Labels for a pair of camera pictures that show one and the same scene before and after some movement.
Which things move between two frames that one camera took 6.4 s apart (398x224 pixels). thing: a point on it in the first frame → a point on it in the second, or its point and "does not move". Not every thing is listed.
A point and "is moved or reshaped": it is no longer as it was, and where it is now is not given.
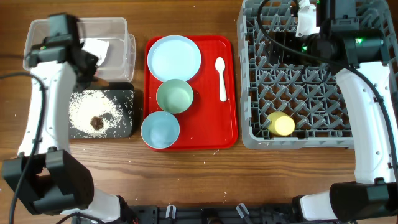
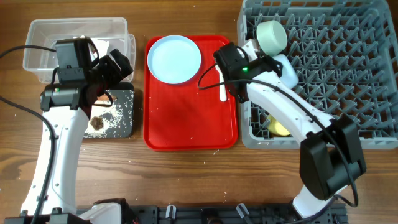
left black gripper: x=95 y=58 → x=115 y=74
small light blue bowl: x=160 y=130 → x=289 y=77
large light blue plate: x=174 y=57 does not move
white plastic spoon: x=220 y=65 does not move
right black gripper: x=284 y=58 → x=268 y=60
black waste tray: x=102 y=112 does not move
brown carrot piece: x=100 y=82 is moved or reshaped
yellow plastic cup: x=281 y=124 does not move
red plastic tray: x=208 y=123 does not move
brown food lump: x=97 y=122 does not move
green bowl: x=175 y=96 is moved or reshaped
